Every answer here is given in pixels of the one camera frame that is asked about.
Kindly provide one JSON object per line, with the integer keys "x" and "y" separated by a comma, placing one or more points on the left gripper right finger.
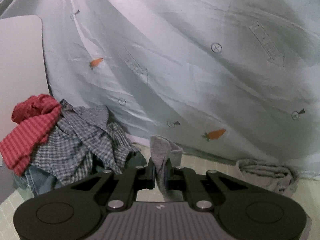
{"x": 189, "y": 183}

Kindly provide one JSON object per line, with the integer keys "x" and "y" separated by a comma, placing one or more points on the blue denim garment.
{"x": 38, "y": 181}

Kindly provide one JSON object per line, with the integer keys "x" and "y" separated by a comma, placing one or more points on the red garment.
{"x": 35, "y": 118}

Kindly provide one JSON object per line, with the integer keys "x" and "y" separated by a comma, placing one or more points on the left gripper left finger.
{"x": 127, "y": 185}

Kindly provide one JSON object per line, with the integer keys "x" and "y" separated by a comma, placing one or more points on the white rounded board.
{"x": 22, "y": 70}

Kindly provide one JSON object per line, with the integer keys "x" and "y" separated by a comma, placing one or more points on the grey zip hoodie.
{"x": 278, "y": 178}

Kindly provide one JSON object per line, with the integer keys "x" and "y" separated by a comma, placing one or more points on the pale blue carrot-print sheet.
{"x": 234, "y": 78}

